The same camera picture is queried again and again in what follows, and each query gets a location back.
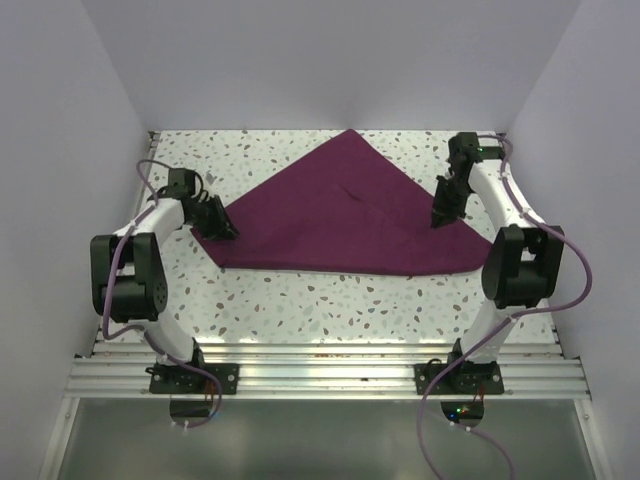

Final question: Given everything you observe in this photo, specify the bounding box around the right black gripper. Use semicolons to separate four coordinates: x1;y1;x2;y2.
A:
431;175;473;229

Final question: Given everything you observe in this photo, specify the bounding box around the purple cloth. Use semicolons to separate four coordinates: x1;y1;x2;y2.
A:
192;130;491;276

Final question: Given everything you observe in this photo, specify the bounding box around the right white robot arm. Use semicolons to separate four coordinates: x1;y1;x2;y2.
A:
431;160;564;393

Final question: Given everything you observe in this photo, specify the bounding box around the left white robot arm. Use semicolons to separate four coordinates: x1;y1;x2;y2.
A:
90;195;239;393

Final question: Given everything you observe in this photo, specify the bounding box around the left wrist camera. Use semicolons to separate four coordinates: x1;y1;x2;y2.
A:
161;168;211;201

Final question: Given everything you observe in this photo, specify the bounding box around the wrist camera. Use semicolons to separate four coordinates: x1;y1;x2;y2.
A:
161;168;211;201
448;132;504;163

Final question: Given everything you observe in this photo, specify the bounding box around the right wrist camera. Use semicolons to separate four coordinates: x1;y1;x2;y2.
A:
448;132;504;163

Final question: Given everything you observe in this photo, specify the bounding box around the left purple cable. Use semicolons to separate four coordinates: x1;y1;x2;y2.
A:
99;159;224;432

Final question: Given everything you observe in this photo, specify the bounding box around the purple cable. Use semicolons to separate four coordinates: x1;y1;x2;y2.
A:
99;159;224;432
415;133;594;480

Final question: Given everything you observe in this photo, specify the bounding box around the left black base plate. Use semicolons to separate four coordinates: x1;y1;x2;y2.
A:
145;363;240;395

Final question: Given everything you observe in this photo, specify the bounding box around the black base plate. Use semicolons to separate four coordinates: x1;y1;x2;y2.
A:
145;363;240;395
413;359;505;396

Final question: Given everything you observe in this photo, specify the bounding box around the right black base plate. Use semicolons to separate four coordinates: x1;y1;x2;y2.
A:
413;359;505;396

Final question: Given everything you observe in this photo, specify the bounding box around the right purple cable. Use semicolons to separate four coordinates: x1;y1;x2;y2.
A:
415;133;594;480

